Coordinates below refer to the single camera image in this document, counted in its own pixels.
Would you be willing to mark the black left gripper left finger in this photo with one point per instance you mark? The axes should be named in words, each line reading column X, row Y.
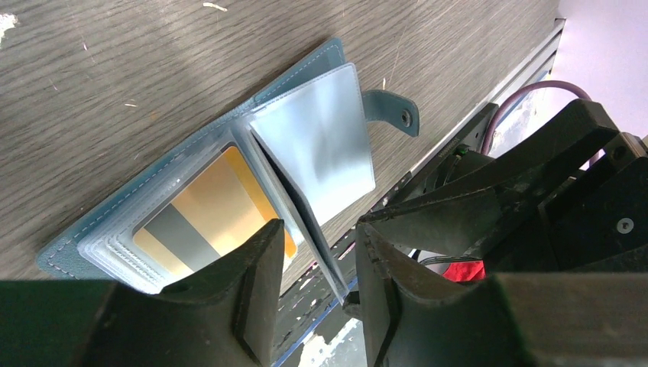
column 223, row 315

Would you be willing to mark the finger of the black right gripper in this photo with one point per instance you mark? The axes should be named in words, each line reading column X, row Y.
column 471, row 214

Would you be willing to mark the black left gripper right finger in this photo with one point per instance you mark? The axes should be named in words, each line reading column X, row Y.
column 412, row 316

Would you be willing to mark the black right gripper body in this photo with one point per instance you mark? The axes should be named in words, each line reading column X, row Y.
column 598, row 223

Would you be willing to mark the gold credit card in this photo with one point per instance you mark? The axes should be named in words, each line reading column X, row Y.
column 215, row 213

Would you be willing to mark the blue card holder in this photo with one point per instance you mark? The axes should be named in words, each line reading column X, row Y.
column 297, row 150

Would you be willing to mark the red cloth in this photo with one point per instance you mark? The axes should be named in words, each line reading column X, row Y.
column 465, row 271

